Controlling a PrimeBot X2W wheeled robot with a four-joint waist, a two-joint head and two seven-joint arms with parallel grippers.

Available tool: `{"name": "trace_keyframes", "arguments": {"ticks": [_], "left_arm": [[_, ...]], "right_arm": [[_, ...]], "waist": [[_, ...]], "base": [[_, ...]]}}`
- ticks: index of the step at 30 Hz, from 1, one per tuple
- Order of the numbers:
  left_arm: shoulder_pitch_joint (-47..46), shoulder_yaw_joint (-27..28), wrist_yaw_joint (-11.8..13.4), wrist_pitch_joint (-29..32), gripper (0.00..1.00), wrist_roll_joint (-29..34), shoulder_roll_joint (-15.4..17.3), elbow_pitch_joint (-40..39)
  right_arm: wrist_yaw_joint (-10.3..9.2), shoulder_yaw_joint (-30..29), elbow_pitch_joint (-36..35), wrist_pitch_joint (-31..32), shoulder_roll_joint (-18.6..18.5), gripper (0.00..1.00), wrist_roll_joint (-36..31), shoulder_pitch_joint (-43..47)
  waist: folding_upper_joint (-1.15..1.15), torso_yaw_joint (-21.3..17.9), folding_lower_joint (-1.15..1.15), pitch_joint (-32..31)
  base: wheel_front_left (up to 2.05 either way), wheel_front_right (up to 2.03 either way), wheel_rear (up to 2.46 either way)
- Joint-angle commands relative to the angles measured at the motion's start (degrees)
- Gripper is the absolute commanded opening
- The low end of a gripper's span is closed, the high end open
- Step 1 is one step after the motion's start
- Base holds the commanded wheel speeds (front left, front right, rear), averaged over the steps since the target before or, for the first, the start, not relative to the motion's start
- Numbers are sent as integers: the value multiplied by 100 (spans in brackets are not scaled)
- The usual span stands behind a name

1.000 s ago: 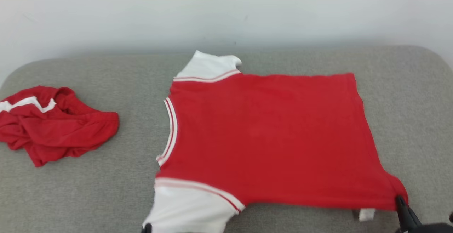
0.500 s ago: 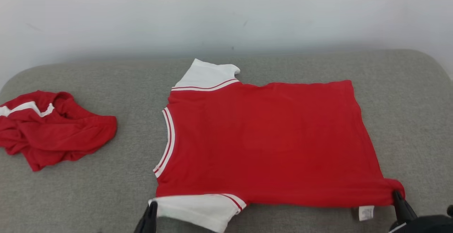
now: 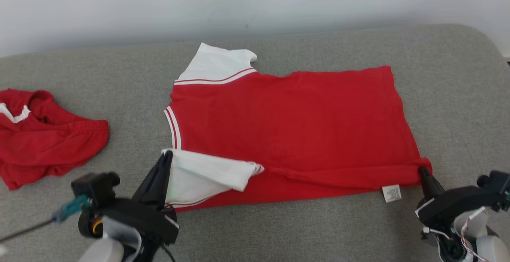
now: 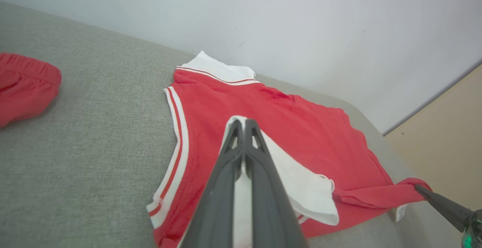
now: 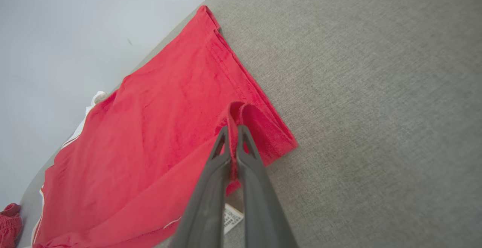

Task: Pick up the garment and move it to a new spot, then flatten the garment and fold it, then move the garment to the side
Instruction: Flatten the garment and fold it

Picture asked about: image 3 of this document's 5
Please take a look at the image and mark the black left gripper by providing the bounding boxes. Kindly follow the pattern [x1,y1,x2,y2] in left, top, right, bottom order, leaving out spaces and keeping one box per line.
[102,150,180,262]

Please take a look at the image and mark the red Bulls jersey white sleeves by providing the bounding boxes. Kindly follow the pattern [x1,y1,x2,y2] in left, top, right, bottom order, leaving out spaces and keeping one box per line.
[161,42,433,213]

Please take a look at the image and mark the left arm teal-plug cable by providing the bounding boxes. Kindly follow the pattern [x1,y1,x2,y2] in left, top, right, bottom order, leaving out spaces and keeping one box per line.
[0,195,91,243]

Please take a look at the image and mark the red shorts white trim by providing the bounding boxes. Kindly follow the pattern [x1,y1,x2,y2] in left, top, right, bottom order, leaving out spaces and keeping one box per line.
[0,88,110,191]

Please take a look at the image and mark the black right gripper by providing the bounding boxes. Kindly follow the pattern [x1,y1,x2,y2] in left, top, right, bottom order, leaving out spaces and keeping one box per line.
[414,166,499,262]

